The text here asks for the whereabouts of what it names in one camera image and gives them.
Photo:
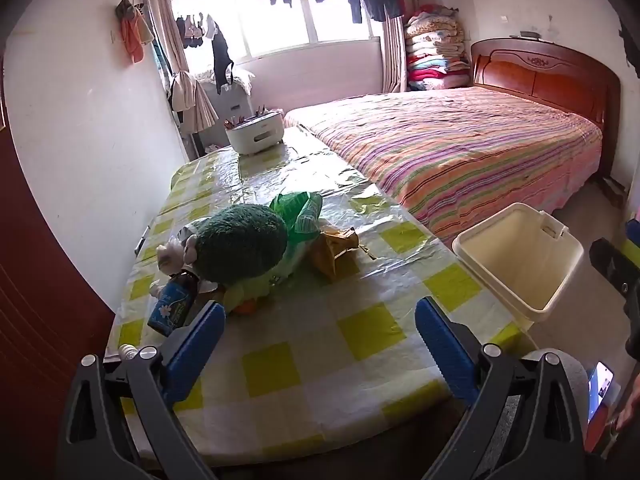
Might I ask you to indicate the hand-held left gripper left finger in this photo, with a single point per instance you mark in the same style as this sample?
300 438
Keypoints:
195 350

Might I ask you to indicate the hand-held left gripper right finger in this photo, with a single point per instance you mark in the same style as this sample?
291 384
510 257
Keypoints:
445 355

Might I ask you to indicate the cream plastic waste bin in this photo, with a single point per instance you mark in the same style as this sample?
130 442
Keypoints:
520 260

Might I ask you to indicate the grey knit hat lace brim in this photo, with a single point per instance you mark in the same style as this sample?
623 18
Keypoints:
170 255

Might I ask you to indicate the blue printed packet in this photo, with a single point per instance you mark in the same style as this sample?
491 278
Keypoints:
172 305

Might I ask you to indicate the small orange item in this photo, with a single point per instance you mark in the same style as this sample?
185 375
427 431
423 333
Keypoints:
246 307

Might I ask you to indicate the white spiral light bulb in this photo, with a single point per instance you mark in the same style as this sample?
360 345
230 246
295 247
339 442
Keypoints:
127 352

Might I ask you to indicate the dark green fuzzy plush item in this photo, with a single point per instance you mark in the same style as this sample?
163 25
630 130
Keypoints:
240 240

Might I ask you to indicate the smartphone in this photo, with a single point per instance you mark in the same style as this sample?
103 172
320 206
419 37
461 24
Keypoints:
600 390

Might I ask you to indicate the yellow snack packet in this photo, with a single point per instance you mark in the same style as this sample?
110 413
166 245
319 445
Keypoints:
332 250

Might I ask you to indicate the dark red wooden door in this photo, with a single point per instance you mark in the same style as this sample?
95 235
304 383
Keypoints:
40 285

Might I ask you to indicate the striped bed cover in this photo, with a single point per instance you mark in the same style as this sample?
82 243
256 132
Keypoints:
450 145

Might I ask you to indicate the wooden headboard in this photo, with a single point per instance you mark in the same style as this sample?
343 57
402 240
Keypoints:
540 75

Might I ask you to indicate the white plastic storage basket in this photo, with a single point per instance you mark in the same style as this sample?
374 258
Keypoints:
255 135

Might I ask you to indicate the bundle of pens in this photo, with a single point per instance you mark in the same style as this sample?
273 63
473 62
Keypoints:
245 121

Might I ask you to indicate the white appliance with lace cover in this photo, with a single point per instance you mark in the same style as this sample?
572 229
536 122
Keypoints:
235 105

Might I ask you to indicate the stack of folded quilts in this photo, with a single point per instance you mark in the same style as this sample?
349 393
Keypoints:
435 50

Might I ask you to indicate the black hanging garment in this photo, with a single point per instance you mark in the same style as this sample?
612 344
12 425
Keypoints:
222 60

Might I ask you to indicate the hanger with small socks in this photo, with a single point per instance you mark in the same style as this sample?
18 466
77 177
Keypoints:
195 30

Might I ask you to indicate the beige striped curtain tied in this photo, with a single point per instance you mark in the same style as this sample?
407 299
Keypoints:
165 25

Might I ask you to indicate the orange cloth on wall hook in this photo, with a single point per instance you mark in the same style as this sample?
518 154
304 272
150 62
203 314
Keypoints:
132 35

